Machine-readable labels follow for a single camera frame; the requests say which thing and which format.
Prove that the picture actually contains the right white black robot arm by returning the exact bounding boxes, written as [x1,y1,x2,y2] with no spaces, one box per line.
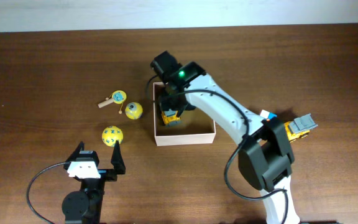
[150,51,300,223]

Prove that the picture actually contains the yellow ball blue letters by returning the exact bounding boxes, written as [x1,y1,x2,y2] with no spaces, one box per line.
[102,126,124,147]

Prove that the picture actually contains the yellow grey one-eyed ball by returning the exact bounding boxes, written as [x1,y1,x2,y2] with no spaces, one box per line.
[125,102,143,119]

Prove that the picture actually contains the black cable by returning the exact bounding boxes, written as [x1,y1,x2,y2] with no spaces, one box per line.
[25,161,71,224]
[144,74,290,224]

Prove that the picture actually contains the left black cable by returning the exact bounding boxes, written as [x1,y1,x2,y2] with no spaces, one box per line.
[25,161,71,224]

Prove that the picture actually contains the right black cable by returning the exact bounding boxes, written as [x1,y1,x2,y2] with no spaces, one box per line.
[144,74,290,224]

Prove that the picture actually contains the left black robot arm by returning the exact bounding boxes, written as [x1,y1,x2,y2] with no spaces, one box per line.
[62,141,126,224]

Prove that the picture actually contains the yellow wooden rattle drum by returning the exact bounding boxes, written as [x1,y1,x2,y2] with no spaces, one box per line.
[98,90,127,114]

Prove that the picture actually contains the yellow grey toy dump truck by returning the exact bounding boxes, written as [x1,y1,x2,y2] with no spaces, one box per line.
[284,113,318,142]

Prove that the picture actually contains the pink cardboard box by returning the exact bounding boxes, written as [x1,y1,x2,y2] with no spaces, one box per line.
[152,81,217,147]

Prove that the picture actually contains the colourful two-by-two puzzle cube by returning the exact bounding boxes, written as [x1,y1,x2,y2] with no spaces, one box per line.
[260,110,277,121]

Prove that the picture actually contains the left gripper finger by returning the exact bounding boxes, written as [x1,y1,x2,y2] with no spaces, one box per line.
[63,141,85,170]
[111,140,126,174]

